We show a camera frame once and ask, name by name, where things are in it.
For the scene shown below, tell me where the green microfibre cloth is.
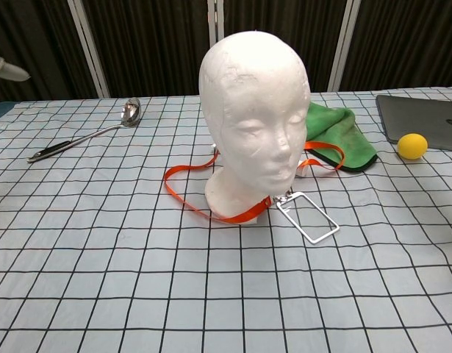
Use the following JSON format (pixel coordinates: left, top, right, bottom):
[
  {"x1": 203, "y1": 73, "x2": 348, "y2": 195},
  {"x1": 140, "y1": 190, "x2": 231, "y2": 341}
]
[{"x1": 304, "y1": 101, "x2": 379, "y2": 174}]

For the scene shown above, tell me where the white foam mannequin head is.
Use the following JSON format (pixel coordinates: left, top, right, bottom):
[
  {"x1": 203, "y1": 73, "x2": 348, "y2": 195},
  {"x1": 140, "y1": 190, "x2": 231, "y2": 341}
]
[{"x1": 198, "y1": 29, "x2": 310, "y2": 226}]

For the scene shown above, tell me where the black folding screen panel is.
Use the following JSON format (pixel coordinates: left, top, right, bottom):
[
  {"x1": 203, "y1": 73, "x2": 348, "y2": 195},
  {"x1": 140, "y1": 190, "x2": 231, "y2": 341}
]
[
  {"x1": 212, "y1": 0, "x2": 361, "y2": 93},
  {"x1": 67, "y1": 0, "x2": 221, "y2": 100},
  {"x1": 0, "y1": 0, "x2": 111, "y2": 106},
  {"x1": 328, "y1": 0, "x2": 452, "y2": 93}
]

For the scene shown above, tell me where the steel ladle black handle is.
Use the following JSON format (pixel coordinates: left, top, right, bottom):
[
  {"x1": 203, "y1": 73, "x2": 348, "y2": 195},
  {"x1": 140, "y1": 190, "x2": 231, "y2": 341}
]
[{"x1": 26, "y1": 97, "x2": 142, "y2": 164}]

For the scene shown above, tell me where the white framed badge holder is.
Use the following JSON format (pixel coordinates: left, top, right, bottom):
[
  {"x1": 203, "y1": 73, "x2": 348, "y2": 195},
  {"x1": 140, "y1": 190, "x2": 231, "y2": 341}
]
[{"x1": 275, "y1": 190, "x2": 340, "y2": 244}]

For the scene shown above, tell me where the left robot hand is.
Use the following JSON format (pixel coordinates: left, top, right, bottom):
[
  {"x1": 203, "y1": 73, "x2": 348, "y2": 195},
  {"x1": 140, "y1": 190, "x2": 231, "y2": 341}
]
[{"x1": 0, "y1": 56, "x2": 31, "y2": 82}]

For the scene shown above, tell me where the grey closed laptop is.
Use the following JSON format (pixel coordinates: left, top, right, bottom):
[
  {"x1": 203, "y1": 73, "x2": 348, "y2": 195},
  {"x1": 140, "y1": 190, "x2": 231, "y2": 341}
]
[{"x1": 375, "y1": 94, "x2": 452, "y2": 151}]

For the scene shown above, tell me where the yellow ball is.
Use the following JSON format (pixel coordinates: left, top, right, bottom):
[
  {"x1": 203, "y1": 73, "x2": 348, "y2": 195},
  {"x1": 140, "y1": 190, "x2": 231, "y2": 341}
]
[{"x1": 396, "y1": 133, "x2": 428, "y2": 160}]

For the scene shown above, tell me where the blue checked tablecloth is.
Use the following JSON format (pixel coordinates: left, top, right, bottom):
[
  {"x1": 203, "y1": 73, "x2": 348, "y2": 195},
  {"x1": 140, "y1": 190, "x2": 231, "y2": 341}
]
[{"x1": 0, "y1": 86, "x2": 452, "y2": 353}]

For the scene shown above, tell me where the orange lanyard strap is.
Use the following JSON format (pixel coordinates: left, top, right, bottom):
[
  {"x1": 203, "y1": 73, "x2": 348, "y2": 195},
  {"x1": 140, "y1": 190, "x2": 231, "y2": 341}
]
[{"x1": 163, "y1": 141, "x2": 346, "y2": 224}]

